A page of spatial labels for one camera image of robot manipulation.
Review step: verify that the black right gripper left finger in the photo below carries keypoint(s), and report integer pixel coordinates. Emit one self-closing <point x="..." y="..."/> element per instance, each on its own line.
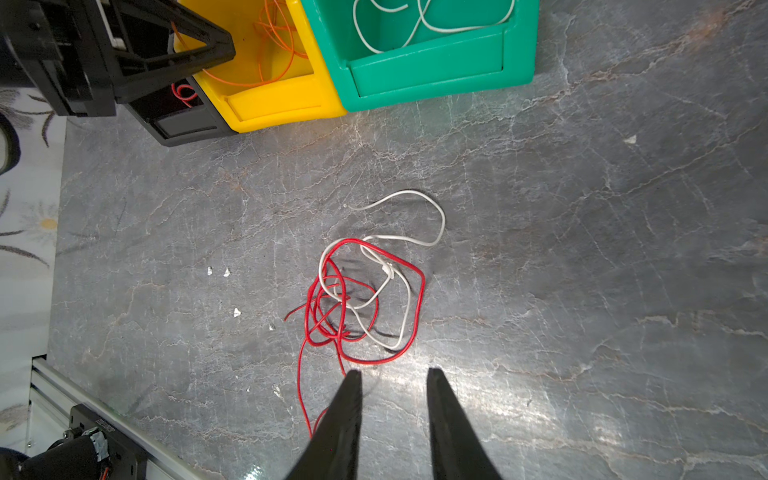
<point x="333" y="450"/>

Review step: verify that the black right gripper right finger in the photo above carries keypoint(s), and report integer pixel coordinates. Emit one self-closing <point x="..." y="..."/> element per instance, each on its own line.
<point x="456" y="451"/>

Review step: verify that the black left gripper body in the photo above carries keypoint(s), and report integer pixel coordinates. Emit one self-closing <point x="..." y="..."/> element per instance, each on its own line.
<point x="87" y="57"/>

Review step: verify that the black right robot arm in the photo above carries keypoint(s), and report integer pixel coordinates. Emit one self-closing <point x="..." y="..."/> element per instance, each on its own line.
<point x="95" y="448"/>

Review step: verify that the black storage bin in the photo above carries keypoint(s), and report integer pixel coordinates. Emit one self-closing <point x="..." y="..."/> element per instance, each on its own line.
<point x="179" y="114"/>

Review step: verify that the yellow storage bin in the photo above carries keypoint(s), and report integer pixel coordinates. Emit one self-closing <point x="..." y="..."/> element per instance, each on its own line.
<point x="278" y="74"/>

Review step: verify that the green storage bin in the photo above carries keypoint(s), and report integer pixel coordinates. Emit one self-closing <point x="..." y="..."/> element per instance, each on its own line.
<point x="383" y="53"/>

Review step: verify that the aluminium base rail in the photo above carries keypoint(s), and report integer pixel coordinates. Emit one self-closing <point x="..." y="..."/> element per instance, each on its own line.
<point x="54" y="396"/>

